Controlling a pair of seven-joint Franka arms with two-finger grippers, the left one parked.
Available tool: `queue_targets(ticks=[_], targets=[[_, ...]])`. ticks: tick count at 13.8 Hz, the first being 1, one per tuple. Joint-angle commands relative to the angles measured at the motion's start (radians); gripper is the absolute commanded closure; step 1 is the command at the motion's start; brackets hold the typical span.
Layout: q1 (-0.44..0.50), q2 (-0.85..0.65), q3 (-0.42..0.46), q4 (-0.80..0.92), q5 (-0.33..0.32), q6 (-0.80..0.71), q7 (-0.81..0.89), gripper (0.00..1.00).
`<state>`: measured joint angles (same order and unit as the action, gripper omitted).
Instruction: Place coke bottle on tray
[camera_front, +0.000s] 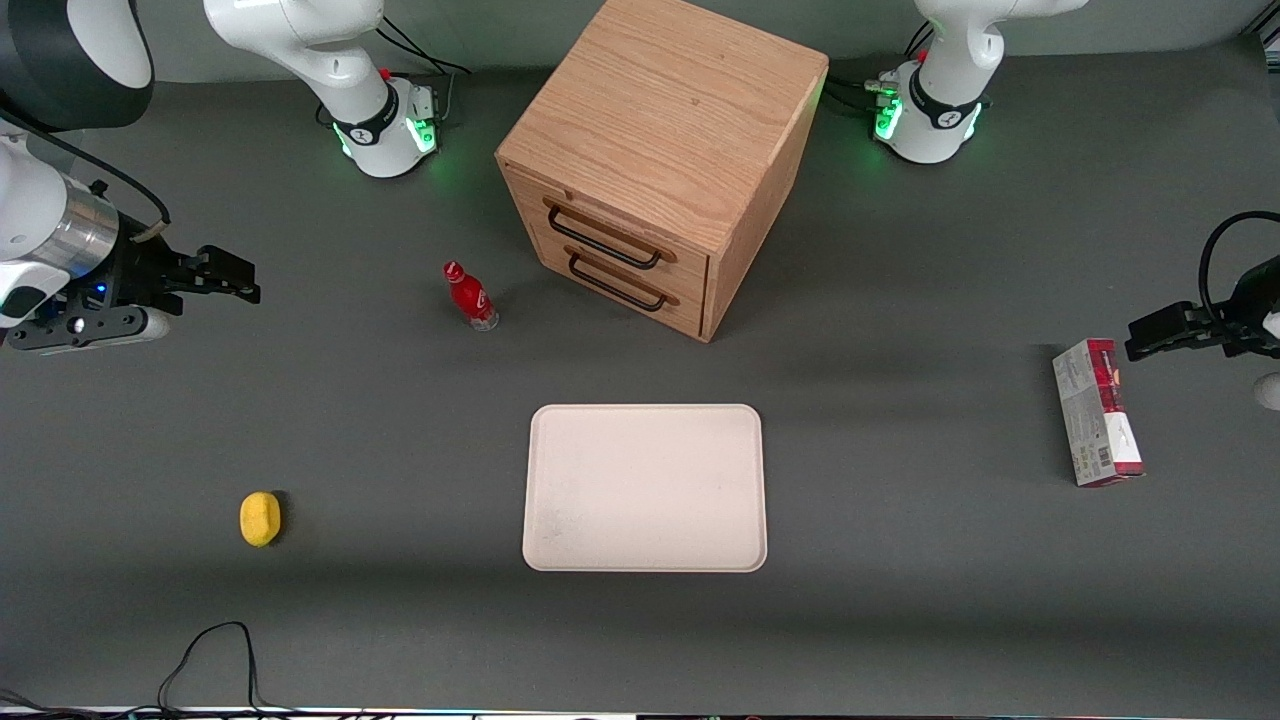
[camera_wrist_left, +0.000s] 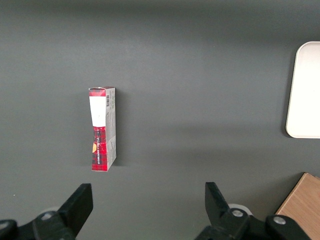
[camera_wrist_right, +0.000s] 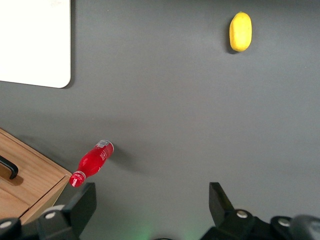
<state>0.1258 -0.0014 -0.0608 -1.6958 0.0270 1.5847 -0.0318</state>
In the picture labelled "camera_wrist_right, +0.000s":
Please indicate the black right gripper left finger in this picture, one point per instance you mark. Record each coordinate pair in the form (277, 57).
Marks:
(80, 207)

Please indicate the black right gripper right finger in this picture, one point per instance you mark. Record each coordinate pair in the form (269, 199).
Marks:
(221, 207)

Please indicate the red soda can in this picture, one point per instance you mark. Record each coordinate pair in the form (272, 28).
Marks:
(93, 160)

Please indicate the cream rectangular tray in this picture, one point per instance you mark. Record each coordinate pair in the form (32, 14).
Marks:
(32, 42)

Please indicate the wooden drawer cabinet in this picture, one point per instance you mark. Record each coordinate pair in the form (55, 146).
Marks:
(37, 180)

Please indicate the yellow lemon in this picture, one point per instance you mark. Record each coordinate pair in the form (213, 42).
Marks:
(240, 32)

